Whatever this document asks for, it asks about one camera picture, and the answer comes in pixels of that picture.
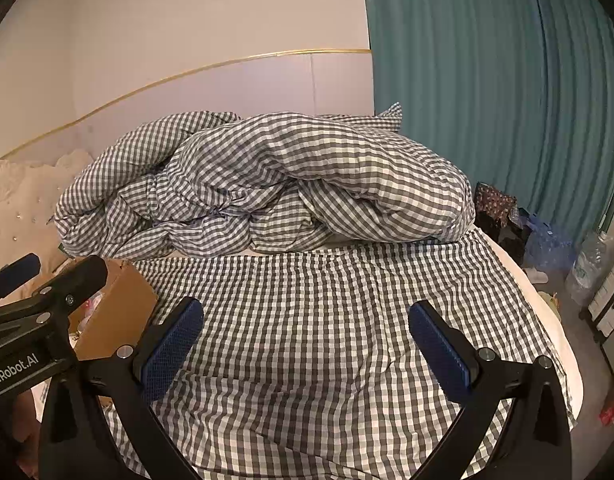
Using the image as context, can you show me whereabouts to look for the teal curtain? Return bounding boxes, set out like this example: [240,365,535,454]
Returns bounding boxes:
[359,0,614,256]

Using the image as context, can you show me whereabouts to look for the brown cardboard box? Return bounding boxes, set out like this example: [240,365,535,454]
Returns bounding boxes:
[34,257,160,408]

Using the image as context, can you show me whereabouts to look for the large clear water bottle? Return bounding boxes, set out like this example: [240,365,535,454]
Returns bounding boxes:
[564,230,613,306]

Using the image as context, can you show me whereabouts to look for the person's left forearm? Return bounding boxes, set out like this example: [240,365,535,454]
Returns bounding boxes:
[0,385,42,480]

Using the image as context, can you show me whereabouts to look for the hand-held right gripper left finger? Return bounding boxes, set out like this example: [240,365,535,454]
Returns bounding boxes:
[37,296,205,480]

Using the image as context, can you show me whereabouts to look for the grey checked bedsheet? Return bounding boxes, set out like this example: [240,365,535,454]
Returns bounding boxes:
[102,227,578,480]

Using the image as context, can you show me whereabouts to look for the brown patterned bag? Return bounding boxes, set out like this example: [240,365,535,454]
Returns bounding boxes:
[474,182,518,231]

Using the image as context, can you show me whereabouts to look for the grey checked duvet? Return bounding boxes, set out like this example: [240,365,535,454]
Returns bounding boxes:
[54,102,475,261]

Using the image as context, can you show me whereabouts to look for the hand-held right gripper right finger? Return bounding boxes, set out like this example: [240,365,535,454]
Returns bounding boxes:
[408,300,573,480]

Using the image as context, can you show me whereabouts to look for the cream tufted headboard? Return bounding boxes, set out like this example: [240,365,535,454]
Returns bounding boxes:
[0,152,95,306]

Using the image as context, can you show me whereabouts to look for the black bag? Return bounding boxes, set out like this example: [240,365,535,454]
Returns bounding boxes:
[480,210,533,266]

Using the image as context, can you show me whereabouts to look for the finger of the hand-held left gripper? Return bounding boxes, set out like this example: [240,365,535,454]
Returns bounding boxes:
[0,253,42,306]
[0,255,109,333]

